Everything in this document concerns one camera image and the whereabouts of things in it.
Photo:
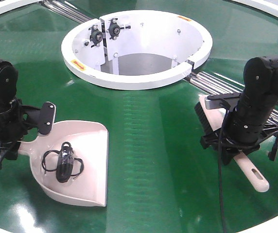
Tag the white central ring housing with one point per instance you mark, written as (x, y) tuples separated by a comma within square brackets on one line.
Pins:
[(158, 50)]

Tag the right black bearing mount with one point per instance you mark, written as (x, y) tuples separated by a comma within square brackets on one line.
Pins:
[(115, 29)]

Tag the white outer rim left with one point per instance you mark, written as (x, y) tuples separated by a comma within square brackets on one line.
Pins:
[(8, 5)]

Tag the left black bearing mount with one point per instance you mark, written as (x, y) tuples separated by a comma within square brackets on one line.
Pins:
[(96, 35)]

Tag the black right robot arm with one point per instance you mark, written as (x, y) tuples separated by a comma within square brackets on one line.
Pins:
[(257, 101)]

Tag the right steel conveyor rollers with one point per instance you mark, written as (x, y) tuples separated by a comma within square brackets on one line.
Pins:
[(216, 83)]

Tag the orange warning sticker front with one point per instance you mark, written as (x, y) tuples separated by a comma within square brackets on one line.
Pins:
[(78, 64)]

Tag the orange warning sticker rear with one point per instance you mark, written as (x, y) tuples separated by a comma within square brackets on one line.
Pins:
[(184, 18)]

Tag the orange warning sticker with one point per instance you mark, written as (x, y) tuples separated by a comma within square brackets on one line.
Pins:
[(78, 64), (184, 18)]

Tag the white rim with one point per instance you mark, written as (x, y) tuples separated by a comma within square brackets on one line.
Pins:
[(261, 5), (8, 5)]

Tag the pink hand brush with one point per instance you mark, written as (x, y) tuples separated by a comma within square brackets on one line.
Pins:
[(215, 119)]

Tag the black bearing mount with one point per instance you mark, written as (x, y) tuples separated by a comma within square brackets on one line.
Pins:
[(96, 35), (115, 29)]

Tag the white outer rim right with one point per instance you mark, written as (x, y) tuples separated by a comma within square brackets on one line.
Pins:
[(261, 5)]

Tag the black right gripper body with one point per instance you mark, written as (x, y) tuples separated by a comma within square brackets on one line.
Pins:
[(233, 138)]

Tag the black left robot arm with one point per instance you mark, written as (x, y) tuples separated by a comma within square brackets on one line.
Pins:
[(8, 85)]

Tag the top-left steel conveyor rollers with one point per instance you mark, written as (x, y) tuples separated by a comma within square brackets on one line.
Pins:
[(66, 9)]

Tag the pink plastic dustpan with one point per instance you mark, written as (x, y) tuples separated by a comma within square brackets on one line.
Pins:
[(89, 141)]

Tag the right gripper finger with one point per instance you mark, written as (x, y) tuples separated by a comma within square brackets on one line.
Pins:
[(228, 152), (214, 103)]

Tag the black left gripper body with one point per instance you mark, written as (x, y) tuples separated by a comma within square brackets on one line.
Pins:
[(14, 125)]

